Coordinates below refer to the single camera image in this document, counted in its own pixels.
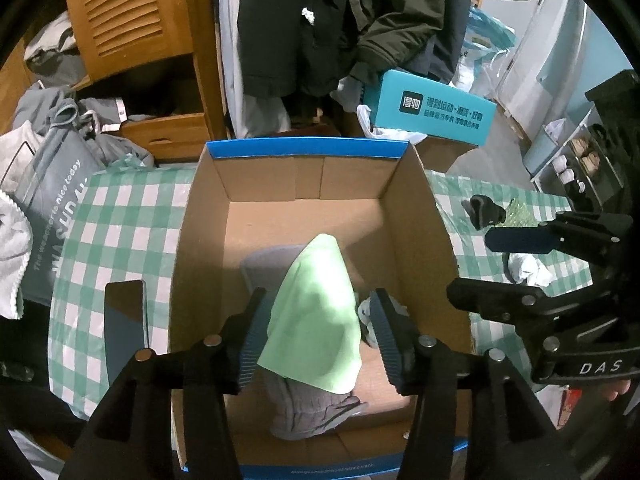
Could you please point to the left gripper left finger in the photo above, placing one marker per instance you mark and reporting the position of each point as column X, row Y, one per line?
column 128, row 434

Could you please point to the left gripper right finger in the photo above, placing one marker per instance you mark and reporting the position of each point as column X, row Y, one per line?
column 511, row 435

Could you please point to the green sparkly cloth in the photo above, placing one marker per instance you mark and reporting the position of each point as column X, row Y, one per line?
column 518, row 215

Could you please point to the grey fuzzy sock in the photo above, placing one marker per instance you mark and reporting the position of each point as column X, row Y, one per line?
column 378, row 316

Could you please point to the grey green cloth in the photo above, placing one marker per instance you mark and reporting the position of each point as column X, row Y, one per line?
column 310, row 358

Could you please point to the white plastic bag bundle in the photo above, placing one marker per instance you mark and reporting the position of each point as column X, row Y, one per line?
column 526, row 269

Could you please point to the black sock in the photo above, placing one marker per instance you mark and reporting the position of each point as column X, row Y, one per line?
column 483, row 212

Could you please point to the metal shoe rack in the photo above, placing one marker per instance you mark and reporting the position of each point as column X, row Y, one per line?
column 580, row 168

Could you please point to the light blue trash bin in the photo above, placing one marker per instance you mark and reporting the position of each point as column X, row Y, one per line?
column 545, row 144

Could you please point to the green white checkered tablecloth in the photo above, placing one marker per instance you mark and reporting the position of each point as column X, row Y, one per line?
column 126, row 229

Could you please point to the white towel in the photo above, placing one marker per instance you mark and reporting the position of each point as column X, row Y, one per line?
column 15, row 251

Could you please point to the blue cardboard storage box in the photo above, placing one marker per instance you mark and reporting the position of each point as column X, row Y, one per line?
column 319, row 224

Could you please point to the grey printed tote bag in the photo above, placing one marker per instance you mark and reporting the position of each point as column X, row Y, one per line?
column 49, row 192

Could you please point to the teal shoe box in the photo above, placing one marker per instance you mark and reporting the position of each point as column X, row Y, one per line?
column 403, row 101

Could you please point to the blue white plastic bags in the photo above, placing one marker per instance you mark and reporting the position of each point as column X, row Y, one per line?
column 486, row 41

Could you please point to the grey clothes pile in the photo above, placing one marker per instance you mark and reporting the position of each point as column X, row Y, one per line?
column 53, row 58

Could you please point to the wooden louvered cabinet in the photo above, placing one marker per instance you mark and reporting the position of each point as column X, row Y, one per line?
column 161, row 57

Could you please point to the hanging dark jackets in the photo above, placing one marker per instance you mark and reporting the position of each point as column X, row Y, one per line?
column 285, row 59

